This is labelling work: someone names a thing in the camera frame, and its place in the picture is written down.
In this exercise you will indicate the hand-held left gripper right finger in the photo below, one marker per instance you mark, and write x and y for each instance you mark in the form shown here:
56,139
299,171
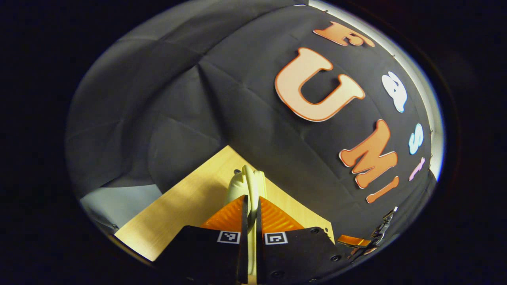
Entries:
260,257

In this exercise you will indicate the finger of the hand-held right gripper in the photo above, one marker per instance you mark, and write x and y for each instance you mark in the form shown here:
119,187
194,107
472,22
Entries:
352,240

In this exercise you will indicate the black backdrop cloth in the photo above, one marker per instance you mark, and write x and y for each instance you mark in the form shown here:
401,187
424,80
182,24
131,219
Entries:
218,118

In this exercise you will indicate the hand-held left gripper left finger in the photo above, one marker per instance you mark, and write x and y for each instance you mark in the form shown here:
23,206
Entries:
242,253

